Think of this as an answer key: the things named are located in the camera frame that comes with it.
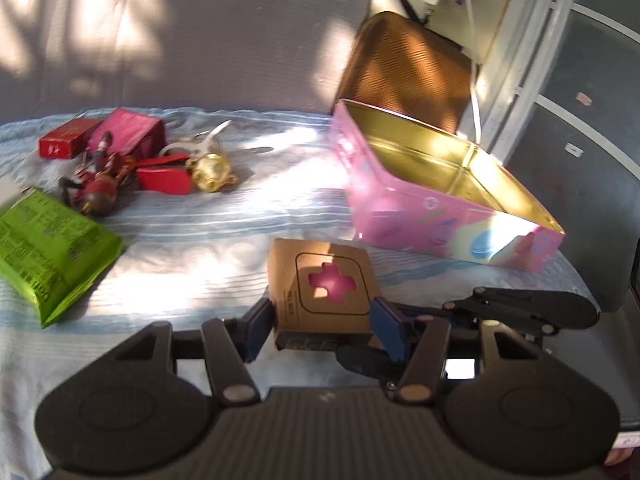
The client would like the pink tin box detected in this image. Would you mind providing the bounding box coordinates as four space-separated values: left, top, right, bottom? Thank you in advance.
329 100 565 272

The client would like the red toy figure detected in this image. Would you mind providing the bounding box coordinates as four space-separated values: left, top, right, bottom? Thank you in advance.
58 130 136 217

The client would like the brown woven cushion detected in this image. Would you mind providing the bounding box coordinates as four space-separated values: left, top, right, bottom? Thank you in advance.
335 11 471 133

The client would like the small red box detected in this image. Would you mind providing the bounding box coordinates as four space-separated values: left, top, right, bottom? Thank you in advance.
38 118 102 159

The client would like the white door frame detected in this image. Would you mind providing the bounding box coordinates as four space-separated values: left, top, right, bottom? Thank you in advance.
477 0 574 164

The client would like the green snack packet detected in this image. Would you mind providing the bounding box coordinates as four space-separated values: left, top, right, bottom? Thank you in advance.
1 190 124 327

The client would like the brown cardboard box pink cross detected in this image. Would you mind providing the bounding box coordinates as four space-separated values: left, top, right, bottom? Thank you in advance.
267 238 381 351

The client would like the gold bear keychain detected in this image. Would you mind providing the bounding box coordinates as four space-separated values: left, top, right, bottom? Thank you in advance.
186 153 238 193

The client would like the grey sofa backrest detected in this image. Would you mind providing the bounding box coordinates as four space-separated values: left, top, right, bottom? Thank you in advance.
1 0 370 122

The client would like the red clip toy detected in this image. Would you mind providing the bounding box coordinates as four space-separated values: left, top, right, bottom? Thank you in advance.
134 154 193 195

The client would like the magenta cardboard box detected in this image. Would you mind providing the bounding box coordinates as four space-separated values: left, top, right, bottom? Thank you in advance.
88 108 166 160

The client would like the white charger cable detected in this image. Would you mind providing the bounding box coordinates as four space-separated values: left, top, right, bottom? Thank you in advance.
451 0 484 143

